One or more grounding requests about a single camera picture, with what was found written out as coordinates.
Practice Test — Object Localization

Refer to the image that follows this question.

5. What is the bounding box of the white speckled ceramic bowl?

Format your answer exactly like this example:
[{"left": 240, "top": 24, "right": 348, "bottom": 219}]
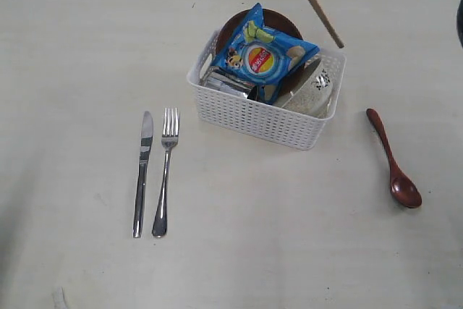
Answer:
[{"left": 281, "top": 59, "right": 334, "bottom": 118}]

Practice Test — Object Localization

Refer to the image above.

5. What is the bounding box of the wooden chopstick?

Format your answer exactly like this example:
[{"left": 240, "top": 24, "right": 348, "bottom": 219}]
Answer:
[{"left": 308, "top": 0, "right": 344, "bottom": 48}]

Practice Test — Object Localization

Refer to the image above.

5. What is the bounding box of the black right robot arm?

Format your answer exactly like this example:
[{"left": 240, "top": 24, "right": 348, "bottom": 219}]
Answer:
[{"left": 456, "top": 0, "right": 463, "bottom": 46}]

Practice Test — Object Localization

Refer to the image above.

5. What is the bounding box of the silver metal fork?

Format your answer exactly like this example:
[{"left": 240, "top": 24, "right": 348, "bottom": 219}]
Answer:
[{"left": 152, "top": 108, "right": 179, "bottom": 238}]

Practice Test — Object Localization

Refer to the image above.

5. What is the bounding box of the silver table knife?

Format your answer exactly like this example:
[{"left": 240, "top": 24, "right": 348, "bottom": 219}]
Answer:
[{"left": 132, "top": 111, "right": 153, "bottom": 238}]

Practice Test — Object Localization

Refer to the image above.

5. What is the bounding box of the brown wooden plate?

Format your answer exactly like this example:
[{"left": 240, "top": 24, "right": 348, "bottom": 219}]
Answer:
[{"left": 215, "top": 9, "right": 304, "bottom": 96}]

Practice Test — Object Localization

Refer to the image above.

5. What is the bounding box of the dark red wooden spoon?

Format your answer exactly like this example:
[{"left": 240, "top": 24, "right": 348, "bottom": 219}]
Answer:
[{"left": 365, "top": 108, "right": 422, "bottom": 208}]

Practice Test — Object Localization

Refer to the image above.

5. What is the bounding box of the white perforated plastic basket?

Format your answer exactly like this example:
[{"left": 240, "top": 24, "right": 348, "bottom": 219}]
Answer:
[{"left": 187, "top": 29, "right": 346, "bottom": 151}]

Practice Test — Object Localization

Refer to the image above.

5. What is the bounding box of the blue chips bag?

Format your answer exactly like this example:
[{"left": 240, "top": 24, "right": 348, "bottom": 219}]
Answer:
[{"left": 211, "top": 3, "right": 320, "bottom": 104}]

